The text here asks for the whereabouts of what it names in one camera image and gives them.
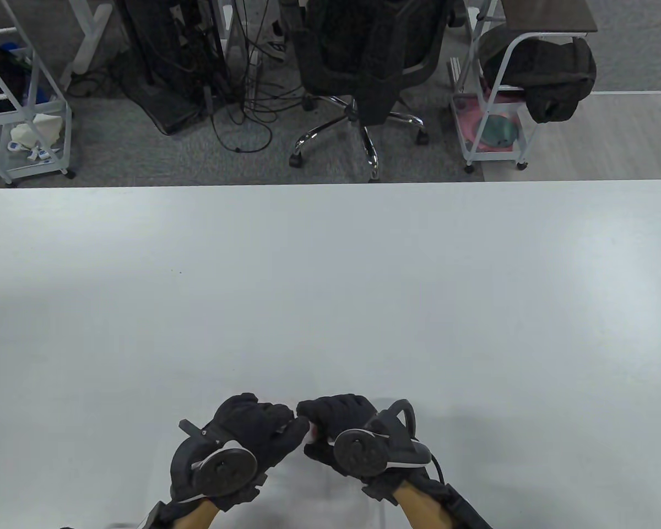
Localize black left wrist strap mount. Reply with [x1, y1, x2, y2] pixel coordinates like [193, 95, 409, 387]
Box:
[138, 500, 183, 529]

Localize black round hand tracker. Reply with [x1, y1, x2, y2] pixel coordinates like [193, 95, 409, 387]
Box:
[171, 420, 269, 503]
[332, 399, 435, 481]

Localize black computer tower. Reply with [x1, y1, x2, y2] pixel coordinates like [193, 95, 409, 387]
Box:
[115, 0, 233, 136]

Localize white rolling cart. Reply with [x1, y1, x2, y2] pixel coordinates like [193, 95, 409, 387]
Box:
[448, 0, 547, 175]

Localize person's right hand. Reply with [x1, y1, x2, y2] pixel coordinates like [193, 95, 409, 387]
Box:
[296, 394, 436, 503]

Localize white metal shelf cart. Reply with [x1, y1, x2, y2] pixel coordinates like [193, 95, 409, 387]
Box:
[0, 0, 76, 186]

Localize black office chair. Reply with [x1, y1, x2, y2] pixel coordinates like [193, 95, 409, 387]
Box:
[289, 0, 453, 183]

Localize person's left forearm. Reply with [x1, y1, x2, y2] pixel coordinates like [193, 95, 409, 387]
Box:
[168, 499, 222, 529]

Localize white crumpled bag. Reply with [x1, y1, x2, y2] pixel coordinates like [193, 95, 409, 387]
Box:
[10, 112, 64, 147]

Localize black backpack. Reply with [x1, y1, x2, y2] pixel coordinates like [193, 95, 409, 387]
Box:
[481, 25, 597, 124]

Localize white power strip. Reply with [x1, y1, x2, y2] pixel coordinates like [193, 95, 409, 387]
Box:
[247, 48, 263, 101]

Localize person's left hand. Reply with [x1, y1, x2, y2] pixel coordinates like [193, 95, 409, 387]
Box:
[170, 393, 311, 512]

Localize green bowl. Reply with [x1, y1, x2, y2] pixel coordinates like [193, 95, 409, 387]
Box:
[481, 112, 517, 148]

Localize black wrist strap mount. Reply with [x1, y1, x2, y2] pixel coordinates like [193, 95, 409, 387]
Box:
[424, 478, 495, 529]
[138, 500, 183, 529]

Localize pink plastic basin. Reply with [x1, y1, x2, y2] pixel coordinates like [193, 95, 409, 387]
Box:
[454, 93, 523, 154]

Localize bundle of black cables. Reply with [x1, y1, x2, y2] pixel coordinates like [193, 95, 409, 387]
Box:
[66, 0, 305, 154]

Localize person's right forearm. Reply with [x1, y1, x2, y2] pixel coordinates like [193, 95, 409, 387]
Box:
[392, 479, 453, 529]

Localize white desk leg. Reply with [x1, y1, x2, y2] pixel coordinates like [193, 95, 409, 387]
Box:
[66, 0, 115, 76]

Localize black right wrist strap mount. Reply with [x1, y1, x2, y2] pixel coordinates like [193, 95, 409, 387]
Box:
[424, 478, 495, 529]

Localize black round right hand tracker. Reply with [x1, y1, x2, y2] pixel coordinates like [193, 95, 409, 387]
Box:
[332, 399, 435, 481]

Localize black round left hand tracker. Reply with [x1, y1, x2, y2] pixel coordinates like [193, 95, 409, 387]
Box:
[171, 420, 269, 503]

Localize black jacket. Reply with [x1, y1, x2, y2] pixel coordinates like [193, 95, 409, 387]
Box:
[355, 11, 414, 126]

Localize small white blue packets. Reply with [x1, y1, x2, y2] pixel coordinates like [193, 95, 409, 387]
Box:
[6, 140, 61, 164]

